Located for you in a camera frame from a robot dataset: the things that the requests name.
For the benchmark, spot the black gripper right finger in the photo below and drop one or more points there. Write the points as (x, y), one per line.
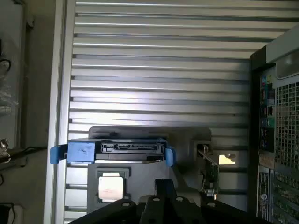
(184, 210)

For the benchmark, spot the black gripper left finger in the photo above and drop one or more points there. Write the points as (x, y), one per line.
(149, 210)

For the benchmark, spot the grey parts rack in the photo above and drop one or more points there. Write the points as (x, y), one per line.
(149, 172)

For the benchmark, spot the silver CPU chip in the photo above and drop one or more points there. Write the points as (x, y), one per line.
(110, 186)

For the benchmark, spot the hard disk in blue caddy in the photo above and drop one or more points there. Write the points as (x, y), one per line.
(80, 151)

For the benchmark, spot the black open PC case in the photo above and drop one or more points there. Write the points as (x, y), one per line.
(285, 140)

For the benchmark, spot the metal clamp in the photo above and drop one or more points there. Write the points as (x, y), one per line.
(4, 150)

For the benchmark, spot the white cabinet panel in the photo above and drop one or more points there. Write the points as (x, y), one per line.
(14, 70)

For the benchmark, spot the green GPU with metal bracket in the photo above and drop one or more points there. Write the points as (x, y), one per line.
(211, 172)

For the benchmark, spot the aluminium table frame rail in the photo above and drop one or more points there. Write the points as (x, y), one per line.
(59, 93)

